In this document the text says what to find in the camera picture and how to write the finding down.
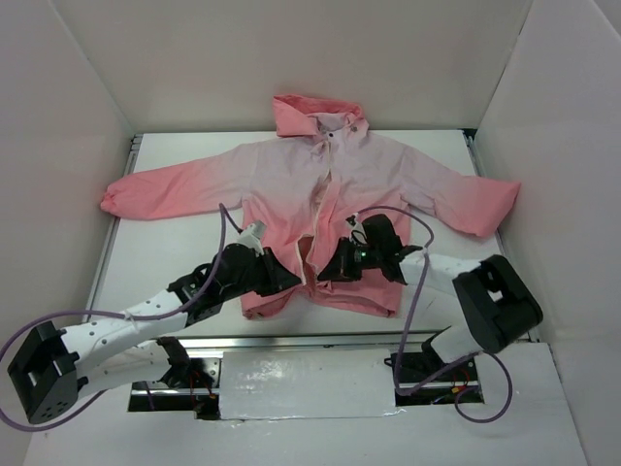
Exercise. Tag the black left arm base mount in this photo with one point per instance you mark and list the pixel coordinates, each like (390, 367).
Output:
(184, 372)

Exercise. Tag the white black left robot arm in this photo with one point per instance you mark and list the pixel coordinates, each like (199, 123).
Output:
(55, 368)

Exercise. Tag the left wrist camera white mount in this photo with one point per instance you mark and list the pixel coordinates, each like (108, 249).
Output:
(252, 235)

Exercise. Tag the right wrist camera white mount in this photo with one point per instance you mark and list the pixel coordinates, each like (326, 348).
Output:
(357, 232)

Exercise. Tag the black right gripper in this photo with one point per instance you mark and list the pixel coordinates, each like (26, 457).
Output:
(346, 259)

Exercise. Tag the pink hooded zip jacket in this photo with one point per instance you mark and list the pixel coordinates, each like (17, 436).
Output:
(324, 165)

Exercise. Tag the white foil covered panel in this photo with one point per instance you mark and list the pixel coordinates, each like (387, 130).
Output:
(332, 383)

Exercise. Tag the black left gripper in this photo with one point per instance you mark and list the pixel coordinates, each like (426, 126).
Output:
(271, 271)

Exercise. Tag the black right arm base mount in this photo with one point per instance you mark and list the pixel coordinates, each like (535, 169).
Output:
(415, 366)

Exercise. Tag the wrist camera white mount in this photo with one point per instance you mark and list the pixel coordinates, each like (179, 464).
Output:
(357, 232)
(252, 235)

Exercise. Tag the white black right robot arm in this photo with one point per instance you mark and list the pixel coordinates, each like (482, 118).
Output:
(497, 306)

